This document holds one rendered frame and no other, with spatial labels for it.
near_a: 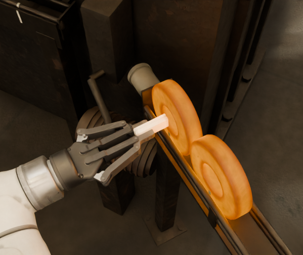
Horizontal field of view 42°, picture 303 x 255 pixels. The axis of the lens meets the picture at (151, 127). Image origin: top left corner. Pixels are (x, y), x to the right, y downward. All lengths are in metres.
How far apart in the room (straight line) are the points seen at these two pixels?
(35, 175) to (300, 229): 1.05
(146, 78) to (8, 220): 0.40
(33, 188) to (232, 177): 0.34
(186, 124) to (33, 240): 0.33
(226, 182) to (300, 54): 1.37
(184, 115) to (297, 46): 1.34
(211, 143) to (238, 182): 0.08
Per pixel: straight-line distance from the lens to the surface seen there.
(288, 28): 2.08
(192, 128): 0.74
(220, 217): 0.72
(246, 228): 0.78
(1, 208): 0.73
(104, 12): 0.87
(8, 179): 0.75
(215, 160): 0.66
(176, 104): 0.73
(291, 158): 1.64
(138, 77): 0.88
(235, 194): 0.66
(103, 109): 0.98
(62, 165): 0.73
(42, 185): 0.73
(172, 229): 1.44
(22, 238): 0.71
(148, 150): 0.97
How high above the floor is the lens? 1.38
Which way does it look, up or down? 58 degrees down
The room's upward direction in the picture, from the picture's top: straight up
